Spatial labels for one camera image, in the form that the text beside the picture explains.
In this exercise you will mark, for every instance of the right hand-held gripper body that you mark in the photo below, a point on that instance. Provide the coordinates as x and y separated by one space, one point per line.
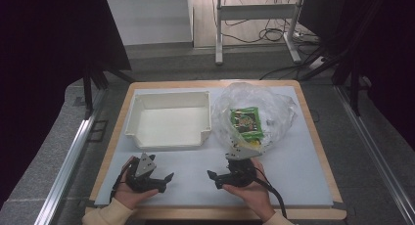
242 172

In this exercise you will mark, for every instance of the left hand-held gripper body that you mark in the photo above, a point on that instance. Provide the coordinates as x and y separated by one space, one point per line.
144 168

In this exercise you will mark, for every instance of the person's right hand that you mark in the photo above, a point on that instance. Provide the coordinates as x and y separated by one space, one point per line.
254 194

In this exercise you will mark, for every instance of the person's left hand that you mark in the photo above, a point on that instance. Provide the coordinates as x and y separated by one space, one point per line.
130 195

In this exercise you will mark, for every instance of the yellow packet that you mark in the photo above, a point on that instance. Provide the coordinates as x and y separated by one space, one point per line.
253 142

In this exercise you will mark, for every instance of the green snack packet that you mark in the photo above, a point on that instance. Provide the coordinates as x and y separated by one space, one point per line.
246 122

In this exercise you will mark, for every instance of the pale table mat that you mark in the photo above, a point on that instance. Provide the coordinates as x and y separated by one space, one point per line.
293 172

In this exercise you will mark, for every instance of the white plastic tray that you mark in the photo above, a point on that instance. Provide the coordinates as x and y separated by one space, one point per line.
169 120

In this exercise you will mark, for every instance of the clear plastic bag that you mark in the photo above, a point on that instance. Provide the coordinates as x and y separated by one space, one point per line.
261 104

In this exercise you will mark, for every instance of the black stand legs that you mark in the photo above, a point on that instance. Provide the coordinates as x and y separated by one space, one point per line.
93 80
354 71

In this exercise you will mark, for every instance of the white power strip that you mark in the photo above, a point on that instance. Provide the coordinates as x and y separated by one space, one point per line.
315 63

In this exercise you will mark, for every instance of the white cabinet panel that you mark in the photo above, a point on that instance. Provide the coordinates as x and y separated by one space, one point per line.
150 19

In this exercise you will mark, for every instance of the dark curtain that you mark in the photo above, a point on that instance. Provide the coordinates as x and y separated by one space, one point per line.
42 55
385 55

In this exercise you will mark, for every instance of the aluminium rail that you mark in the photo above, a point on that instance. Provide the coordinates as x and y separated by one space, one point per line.
70 159
375 153

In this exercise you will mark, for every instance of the white desk frame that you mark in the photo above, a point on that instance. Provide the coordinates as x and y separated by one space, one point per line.
257 11

